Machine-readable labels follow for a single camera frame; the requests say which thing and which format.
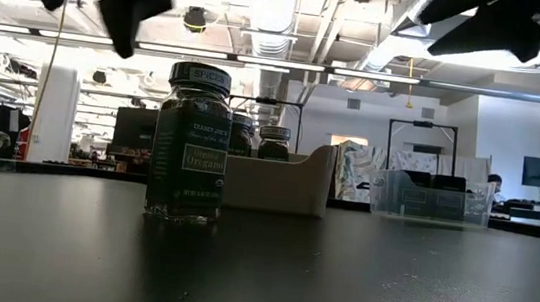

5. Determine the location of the black ceiling-hung device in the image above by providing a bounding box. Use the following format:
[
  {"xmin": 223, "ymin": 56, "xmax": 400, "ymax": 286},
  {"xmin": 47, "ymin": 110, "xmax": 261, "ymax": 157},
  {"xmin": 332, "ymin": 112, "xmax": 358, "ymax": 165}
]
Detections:
[
  {"xmin": 180, "ymin": 4, "xmax": 210, "ymax": 35},
  {"xmin": 90, "ymin": 69, "xmax": 109, "ymax": 87}
]

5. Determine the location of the small yellow pendant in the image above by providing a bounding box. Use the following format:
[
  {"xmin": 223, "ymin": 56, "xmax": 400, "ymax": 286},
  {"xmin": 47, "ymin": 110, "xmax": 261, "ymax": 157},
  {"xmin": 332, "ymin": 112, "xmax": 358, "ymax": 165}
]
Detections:
[{"xmin": 403, "ymin": 58, "xmax": 419, "ymax": 111}]

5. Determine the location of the black computer monitor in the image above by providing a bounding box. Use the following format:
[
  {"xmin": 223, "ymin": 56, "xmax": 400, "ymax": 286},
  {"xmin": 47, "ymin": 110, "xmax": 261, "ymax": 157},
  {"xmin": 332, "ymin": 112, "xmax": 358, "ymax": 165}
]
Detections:
[{"xmin": 110, "ymin": 104, "xmax": 161, "ymax": 153}]

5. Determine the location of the person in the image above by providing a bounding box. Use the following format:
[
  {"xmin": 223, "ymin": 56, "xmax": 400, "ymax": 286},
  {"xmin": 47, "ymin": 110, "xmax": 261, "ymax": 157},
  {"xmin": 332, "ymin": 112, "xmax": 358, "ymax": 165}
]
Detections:
[{"xmin": 484, "ymin": 172, "xmax": 510, "ymax": 206}]

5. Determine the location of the clear plastic bin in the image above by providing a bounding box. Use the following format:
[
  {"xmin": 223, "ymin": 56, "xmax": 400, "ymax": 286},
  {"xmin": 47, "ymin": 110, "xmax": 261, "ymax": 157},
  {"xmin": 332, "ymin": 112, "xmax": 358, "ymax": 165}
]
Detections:
[{"xmin": 366, "ymin": 166, "xmax": 498, "ymax": 231}]

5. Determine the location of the patterned fabric sheet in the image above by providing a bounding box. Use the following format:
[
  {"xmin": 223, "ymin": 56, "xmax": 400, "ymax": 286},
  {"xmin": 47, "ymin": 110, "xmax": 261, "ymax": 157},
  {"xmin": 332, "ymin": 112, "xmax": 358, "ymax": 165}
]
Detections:
[{"xmin": 330, "ymin": 138, "xmax": 493, "ymax": 218}]

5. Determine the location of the dark office desk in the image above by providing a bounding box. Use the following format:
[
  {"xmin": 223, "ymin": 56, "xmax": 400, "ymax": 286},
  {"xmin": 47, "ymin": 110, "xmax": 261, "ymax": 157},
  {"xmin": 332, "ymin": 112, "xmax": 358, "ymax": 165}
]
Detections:
[{"xmin": 488, "ymin": 195, "xmax": 540, "ymax": 229}]

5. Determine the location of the long tube light bar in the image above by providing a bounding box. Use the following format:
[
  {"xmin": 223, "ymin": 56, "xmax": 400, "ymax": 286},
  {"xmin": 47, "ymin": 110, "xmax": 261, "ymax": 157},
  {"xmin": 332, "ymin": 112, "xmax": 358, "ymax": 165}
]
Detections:
[{"xmin": 0, "ymin": 21, "xmax": 540, "ymax": 106}]

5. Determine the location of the white plastic bin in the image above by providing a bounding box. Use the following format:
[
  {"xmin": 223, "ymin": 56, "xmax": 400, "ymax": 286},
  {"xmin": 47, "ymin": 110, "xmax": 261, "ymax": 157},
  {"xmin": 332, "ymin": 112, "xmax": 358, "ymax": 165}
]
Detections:
[{"xmin": 220, "ymin": 134, "xmax": 339, "ymax": 220}]

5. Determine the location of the silver ventilation duct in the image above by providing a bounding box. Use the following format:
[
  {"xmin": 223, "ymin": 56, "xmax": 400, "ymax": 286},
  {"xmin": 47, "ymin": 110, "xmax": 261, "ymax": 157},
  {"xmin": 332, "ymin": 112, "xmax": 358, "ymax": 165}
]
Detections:
[
  {"xmin": 231, "ymin": 0, "xmax": 301, "ymax": 124},
  {"xmin": 358, "ymin": 0, "xmax": 448, "ymax": 79}
]

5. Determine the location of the thin yellow cord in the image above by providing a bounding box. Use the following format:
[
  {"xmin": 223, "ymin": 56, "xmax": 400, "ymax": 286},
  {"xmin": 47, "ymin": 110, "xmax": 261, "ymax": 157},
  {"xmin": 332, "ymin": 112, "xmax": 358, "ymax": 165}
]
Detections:
[{"xmin": 22, "ymin": 0, "xmax": 71, "ymax": 162}]

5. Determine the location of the black metal frame stand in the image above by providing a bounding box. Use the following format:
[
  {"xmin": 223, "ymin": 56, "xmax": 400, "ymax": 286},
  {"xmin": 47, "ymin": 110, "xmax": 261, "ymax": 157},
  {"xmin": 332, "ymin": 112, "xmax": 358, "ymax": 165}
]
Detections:
[
  {"xmin": 383, "ymin": 116, "xmax": 461, "ymax": 179},
  {"xmin": 222, "ymin": 92, "xmax": 305, "ymax": 155}
]

